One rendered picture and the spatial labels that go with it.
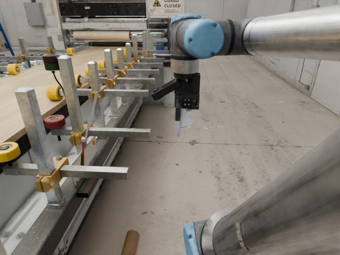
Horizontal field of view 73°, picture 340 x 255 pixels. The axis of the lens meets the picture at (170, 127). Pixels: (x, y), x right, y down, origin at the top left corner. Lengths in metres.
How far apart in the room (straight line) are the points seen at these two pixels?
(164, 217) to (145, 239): 0.22
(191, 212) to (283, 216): 1.54
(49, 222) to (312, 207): 0.79
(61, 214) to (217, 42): 0.73
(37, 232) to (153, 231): 0.96
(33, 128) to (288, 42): 0.68
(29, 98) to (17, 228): 0.51
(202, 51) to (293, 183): 0.41
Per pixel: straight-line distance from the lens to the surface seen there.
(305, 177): 0.26
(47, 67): 0.96
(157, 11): 3.37
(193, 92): 0.77
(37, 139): 0.79
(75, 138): 1.01
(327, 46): 0.44
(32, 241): 0.87
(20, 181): 1.11
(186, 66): 0.72
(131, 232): 1.60
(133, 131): 1.00
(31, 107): 0.75
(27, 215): 1.08
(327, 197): 0.24
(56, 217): 0.91
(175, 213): 1.80
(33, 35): 11.62
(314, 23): 0.46
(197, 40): 0.59
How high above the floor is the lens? 1.31
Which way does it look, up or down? 26 degrees down
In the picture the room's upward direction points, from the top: straight up
